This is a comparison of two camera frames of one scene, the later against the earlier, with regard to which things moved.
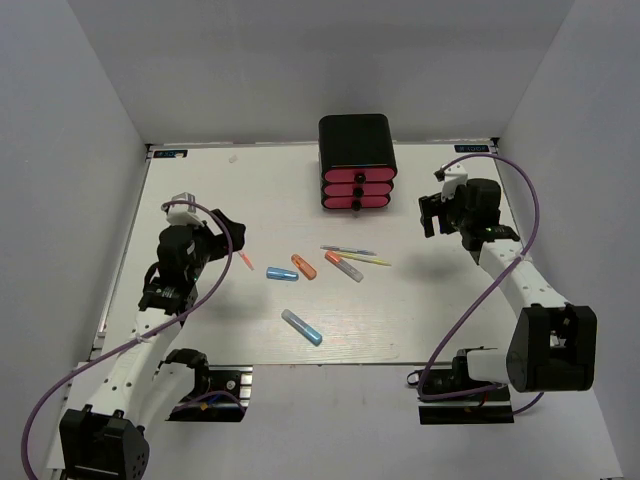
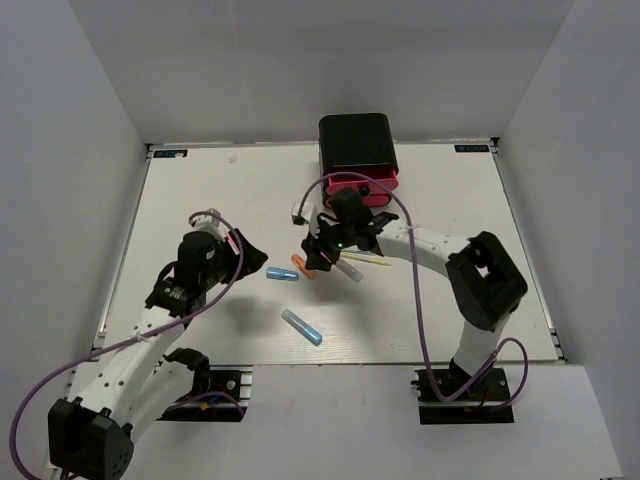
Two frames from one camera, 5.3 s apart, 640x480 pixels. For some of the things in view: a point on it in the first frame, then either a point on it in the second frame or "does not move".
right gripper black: (430, 207) → (315, 247)
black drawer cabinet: (357, 161) does not move
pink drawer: (358, 174) does not move
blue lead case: (282, 273) does not move
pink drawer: (357, 189) → (373, 200)
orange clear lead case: (344, 266) does not move
